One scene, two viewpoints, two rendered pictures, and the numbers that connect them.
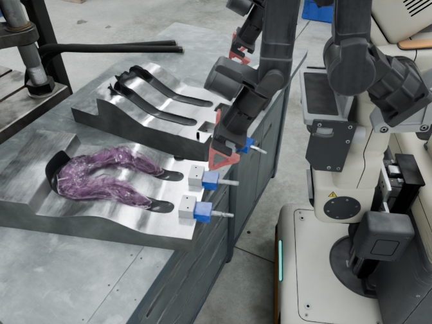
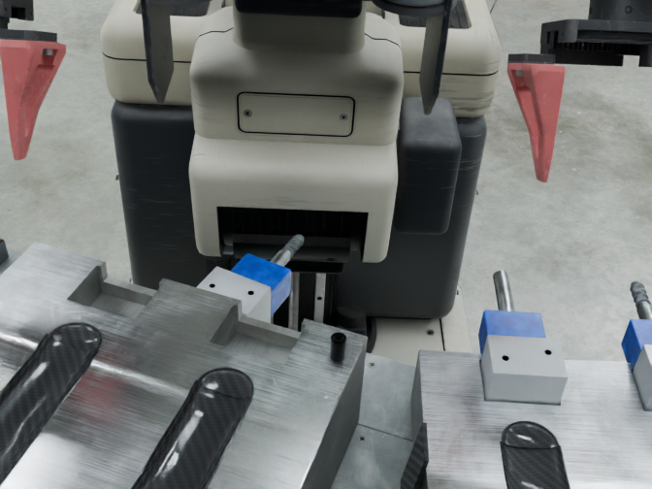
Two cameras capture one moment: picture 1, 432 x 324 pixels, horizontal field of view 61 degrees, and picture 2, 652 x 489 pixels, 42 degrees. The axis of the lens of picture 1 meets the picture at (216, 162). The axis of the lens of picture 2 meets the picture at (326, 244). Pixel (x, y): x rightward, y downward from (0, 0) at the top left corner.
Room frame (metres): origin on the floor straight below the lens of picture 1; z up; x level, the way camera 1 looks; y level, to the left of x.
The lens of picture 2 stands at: (0.88, 0.43, 1.29)
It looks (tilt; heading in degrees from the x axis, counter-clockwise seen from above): 39 degrees down; 261
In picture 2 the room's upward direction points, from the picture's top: 3 degrees clockwise
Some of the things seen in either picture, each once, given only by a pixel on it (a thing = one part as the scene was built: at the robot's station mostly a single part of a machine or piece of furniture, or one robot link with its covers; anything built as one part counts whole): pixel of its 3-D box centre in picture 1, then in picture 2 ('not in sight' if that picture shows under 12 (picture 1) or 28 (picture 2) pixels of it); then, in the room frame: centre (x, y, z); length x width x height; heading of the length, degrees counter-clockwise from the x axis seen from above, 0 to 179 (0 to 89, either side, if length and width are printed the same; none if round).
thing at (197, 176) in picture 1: (214, 180); (510, 333); (0.67, 0.00, 0.86); 0.13 x 0.05 x 0.05; 81
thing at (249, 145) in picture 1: (247, 145); (262, 279); (0.85, -0.10, 0.83); 0.13 x 0.05 x 0.05; 56
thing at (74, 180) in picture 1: (107, 172); not in sight; (0.66, 0.28, 0.90); 0.26 x 0.18 x 0.08; 81
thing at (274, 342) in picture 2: (207, 132); (260, 349); (0.86, 0.02, 0.87); 0.05 x 0.05 x 0.04; 64
